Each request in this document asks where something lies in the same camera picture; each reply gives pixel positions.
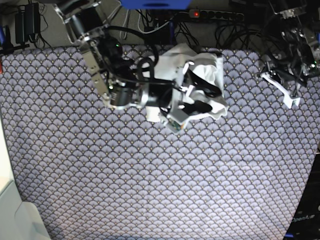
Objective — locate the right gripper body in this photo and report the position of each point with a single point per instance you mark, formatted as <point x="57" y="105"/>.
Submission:
<point x="174" y="109"/>

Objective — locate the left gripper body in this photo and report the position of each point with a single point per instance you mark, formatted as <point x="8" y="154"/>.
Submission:
<point x="288" y="76"/>

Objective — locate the white T-shirt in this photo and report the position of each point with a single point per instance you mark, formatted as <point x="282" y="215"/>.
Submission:
<point x="208" y="66"/>

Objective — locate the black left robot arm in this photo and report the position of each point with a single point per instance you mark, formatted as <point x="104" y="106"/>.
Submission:
<point x="296" y="24"/>

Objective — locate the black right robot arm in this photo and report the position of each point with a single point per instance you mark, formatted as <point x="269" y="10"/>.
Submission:
<point x="115" y="78"/>

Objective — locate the black box under table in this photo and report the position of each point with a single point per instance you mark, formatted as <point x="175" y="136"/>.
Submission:
<point x="164" y="36"/>

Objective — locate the black power strip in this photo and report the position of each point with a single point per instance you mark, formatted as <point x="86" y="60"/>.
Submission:
<point x="216" y="15"/>

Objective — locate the patterned purple tablecloth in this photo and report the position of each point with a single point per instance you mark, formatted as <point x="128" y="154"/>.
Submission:
<point x="99" y="174"/>

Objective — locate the black equipment left background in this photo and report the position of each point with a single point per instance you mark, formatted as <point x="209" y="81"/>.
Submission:
<point x="20" y="26"/>

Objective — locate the white plastic bin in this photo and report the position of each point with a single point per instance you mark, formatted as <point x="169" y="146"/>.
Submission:
<point x="19" y="220"/>

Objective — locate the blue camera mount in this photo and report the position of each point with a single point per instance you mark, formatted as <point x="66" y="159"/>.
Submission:
<point x="156" y="4"/>

